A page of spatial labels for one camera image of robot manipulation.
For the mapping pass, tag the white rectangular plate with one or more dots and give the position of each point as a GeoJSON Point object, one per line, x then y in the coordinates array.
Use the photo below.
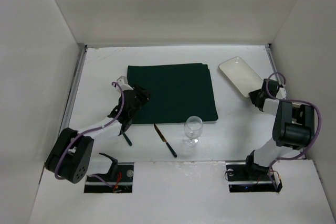
{"type": "Point", "coordinates": [241, 75]}

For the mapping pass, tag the clear wine glass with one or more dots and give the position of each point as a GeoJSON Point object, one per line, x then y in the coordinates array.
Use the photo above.
{"type": "Point", "coordinates": [193, 128]}

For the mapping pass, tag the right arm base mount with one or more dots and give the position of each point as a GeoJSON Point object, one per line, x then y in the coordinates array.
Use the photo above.
{"type": "Point", "coordinates": [239, 181]}

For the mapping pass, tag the left aluminium table rail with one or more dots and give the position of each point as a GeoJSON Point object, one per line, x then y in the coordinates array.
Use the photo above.
{"type": "Point", "coordinates": [74, 87]}

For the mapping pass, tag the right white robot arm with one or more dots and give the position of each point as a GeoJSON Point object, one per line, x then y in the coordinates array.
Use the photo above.
{"type": "Point", "coordinates": [293, 128]}

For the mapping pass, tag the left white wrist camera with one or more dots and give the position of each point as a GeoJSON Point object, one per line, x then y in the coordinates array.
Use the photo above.
{"type": "Point", "coordinates": [123, 83]}

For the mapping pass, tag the right aluminium table rail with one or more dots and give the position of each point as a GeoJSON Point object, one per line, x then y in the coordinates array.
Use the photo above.
{"type": "Point", "coordinates": [275, 73]}

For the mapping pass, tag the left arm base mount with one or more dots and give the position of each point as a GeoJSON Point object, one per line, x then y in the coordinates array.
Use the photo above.
{"type": "Point", "coordinates": [107, 175]}

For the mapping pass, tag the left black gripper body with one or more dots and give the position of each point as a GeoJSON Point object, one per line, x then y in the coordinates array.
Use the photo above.
{"type": "Point", "coordinates": [140, 96]}

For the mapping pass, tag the gold fork green handle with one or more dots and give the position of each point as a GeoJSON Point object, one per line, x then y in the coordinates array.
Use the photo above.
{"type": "Point", "coordinates": [127, 139]}

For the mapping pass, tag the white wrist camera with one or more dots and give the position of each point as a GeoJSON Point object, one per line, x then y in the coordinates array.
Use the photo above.
{"type": "Point", "coordinates": [281, 93]}
{"type": "Point", "coordinates": [123, 83]}

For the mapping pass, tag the gold knife green handle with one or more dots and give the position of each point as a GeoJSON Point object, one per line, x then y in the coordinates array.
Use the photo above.
{"type": "Point", "coordinates": [165, 141]}

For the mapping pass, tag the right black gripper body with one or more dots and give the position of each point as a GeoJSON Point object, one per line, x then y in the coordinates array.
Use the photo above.
{"type": "Point", "coordinates": [256, 98]}

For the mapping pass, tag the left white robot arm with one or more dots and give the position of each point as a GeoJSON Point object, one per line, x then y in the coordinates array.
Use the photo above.
{"type": "Point", "coordinates": [70, 156]}

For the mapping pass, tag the dark green cloth placemat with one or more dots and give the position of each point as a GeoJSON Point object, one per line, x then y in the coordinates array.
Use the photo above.
{"type": "Point", "coordinates": [177, 93]}

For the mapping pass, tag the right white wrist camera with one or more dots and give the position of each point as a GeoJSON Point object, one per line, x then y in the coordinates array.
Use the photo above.
{"type": "Point", "coordinates": [281, 93]}

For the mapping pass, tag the aluminium table rail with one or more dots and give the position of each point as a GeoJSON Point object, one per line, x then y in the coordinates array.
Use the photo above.
{"type": "Point", "coordinates": [275, 73]}
{"type": "Point", "coordinates": [74, 87]}

